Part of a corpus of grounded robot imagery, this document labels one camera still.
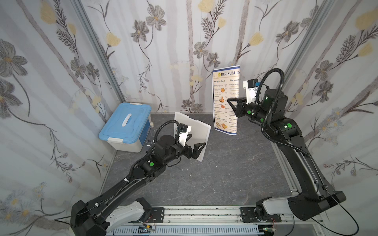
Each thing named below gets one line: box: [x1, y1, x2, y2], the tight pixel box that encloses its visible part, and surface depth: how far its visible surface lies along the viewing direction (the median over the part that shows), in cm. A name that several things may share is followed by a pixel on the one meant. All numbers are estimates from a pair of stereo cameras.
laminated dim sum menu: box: [212, 65, 241, 136], surface depth 65 cm
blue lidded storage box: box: [98, 102, 153, 153], surface depth 93 cm
